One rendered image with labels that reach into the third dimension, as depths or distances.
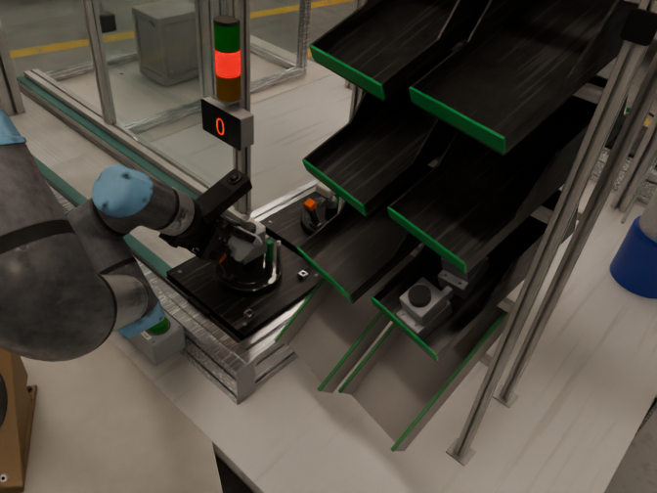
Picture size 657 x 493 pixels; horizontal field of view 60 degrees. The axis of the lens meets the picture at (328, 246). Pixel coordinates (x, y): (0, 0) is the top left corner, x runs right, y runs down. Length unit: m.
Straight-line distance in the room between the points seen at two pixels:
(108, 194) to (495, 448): 0.80
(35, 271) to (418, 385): 0.61
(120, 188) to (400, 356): 0.50
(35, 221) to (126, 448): 0.64
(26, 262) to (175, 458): 0.62
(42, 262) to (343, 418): 0.72
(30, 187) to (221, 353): 0.60
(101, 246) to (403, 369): 0.51
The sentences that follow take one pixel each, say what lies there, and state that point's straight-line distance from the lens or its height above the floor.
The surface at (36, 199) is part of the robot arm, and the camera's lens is 0.55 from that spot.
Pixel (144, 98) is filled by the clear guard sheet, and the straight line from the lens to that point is 1.57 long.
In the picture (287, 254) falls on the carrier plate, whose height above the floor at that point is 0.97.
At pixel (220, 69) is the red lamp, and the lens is 1.17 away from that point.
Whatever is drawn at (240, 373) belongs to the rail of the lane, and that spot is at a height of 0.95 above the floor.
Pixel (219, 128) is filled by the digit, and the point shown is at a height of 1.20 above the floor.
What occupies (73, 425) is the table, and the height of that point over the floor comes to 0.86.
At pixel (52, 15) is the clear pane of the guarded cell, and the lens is 2.28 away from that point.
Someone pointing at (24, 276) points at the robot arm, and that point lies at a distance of 0.52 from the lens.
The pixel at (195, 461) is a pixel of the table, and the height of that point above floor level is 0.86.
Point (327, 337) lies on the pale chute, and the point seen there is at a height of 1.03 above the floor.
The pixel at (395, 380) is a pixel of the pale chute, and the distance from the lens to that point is 0.95.
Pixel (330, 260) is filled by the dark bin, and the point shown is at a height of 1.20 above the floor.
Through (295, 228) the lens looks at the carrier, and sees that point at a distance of 1.32.
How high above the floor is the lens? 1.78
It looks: 39 degrees down
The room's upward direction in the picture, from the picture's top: 6 degrees clockwise
